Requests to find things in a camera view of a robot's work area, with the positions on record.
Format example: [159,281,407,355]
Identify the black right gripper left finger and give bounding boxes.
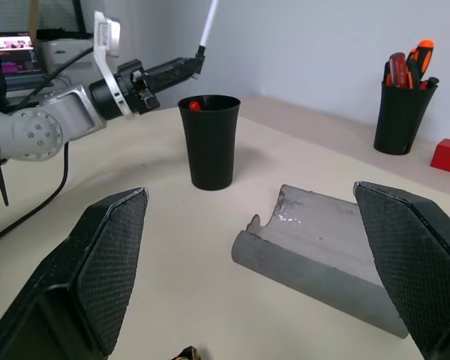
[0,187,150,360]

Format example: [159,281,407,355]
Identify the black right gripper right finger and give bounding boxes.
[353,181,450,360]

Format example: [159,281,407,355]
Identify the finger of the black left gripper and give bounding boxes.
[145,54,207,83]
[148,70,200,95]

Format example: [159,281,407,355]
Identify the white marker with black cap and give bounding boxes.
[196,0,221,58]

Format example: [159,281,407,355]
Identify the black plastic cup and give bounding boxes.
[177,94,242,191]

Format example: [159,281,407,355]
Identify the grey open glasses case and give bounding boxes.
[230,183,410,341]

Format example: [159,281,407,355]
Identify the black tool holder cup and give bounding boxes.
[373,76,439,156]

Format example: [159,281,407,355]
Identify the grey box device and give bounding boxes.
[35,37,98,77]

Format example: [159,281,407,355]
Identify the red block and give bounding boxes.
[430,138,450,175]

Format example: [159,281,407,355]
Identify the open laptop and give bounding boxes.
[0,31,50,93]

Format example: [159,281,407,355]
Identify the black-capped tool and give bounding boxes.
[419,76,441,91]

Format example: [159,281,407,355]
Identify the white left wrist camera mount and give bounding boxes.
[92,10,137,121]

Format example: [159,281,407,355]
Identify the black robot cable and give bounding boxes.
[0,46,98,249]

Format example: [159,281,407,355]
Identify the black cable tie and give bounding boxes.
[0,158,10,207]

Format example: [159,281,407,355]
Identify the red-handled screwdriver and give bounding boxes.
[388,52,416,89]

